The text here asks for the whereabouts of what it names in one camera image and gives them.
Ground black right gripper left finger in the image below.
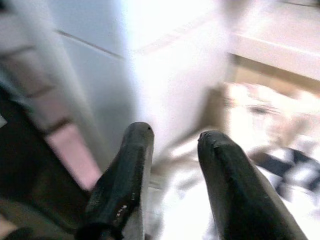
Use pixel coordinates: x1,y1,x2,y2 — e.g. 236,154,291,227
75,121,155,240

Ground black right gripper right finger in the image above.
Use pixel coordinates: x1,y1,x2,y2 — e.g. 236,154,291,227
197,130,309,240

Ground white washing machine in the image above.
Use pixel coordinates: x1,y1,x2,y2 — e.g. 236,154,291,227
47,0,233,173

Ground black and white checked cloth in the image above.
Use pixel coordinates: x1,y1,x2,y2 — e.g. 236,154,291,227
252,146,320,198

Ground white counter shelf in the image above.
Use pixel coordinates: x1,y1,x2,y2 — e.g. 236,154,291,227
228,14,320,82

